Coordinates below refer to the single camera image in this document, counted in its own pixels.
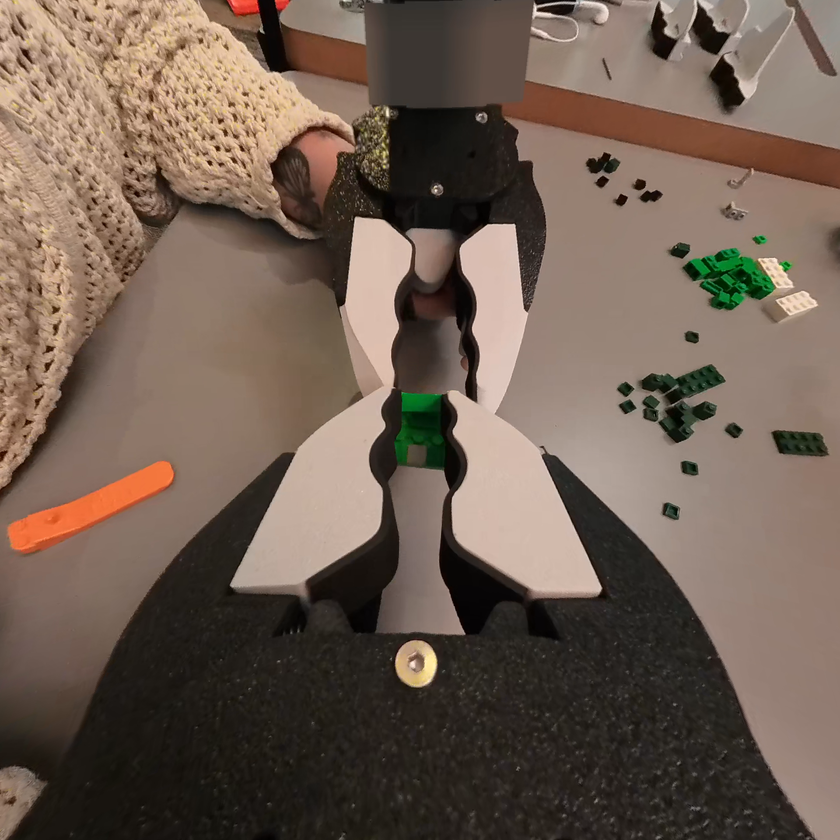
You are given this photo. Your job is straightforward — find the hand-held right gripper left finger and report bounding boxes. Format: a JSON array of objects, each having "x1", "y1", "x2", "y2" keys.
[{"x1": 230, "y1": 387, "x2": 401, "y2": 634}]

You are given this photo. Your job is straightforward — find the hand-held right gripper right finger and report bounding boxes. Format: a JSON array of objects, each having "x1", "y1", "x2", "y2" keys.
[{"x1": 440, "y1": 391, "x2": 605, "y2": 636}]

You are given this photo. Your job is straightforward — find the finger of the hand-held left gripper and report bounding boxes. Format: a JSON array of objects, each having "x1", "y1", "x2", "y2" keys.
[
  {"x1": 457, "y1": 220, "x2": 530, "y2": 412},
  {"x1": 343, "y1": 218, "x2": 416, "y2": 396}
]

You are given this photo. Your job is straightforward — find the bright green lego base plate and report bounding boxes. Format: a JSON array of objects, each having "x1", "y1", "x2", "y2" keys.
[{"x1": 392, "y1": 392, "x2": 451, "y2": 471}]

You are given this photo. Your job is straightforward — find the person's left forearm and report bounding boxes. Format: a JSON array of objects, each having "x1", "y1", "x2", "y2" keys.
[{"x1": 112, "y1": 0, "x2": 360, "y2": 242}]

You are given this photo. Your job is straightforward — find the group of black lego pieces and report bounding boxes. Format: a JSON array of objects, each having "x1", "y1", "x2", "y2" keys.
[{"x1": 585, "y1": 152, "x2": 664, "y2": 206}]

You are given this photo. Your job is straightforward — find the pile of dark green lego pieces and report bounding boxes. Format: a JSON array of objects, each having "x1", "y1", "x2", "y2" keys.
[{"x1": 617, "y1": 330, "x2": 746, "y2": 523}]

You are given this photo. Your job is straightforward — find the pile of bright green lego bricks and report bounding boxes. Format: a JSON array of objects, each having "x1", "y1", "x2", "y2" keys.
[{"x1": 669, "y1": 233, "x2": 795, "y2": 311}]

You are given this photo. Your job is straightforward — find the small grey lego parts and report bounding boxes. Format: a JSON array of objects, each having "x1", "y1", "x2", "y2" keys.
[{"x1": 722, "y1": 168, "x2": 756, "y2": 219}]

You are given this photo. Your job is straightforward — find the dark green lego plate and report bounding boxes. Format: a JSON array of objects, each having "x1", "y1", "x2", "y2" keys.
[{"x1": 772, "y1": 430, "x2": 830, "y2": 458}]

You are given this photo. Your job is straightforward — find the person's left hand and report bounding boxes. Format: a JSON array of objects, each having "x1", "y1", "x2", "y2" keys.
[{"x1": 412, "y1": 287, "x2": 462, "y2": 324}]

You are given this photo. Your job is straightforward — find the black monitor on stand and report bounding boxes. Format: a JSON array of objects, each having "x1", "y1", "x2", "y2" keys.
[{"x1": 258, "y1": 0, "x2": 291, "y2": 73}]

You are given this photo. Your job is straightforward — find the orange brick separator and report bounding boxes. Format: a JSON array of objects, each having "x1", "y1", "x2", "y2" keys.
[{"x1": 8, "y1": 461, "x2": 176, "y2": 554}]

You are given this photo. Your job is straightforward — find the spare white gripper finger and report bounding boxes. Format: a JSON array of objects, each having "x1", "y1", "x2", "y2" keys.
[
  {"x1": 709, "y1": 7, "x2": 797, "y2": 110},
  {"x1": 692, "y1": 0, "x2": 749, "y2": 55},
  {"x1": 650, "y1": 0, "x2": 698, "y2": 62}
]

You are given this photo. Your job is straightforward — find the person's left arm, knit sleeve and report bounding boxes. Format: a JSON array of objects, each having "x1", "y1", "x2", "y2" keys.
[{"x1": 0, "y1": 0, "x2": 148, "y2": 490}]

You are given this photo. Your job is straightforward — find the white cable with plug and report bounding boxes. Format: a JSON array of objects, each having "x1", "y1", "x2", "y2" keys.
[{"x1": 530, "y1": 0, "x2": 609, "y2": 42}]

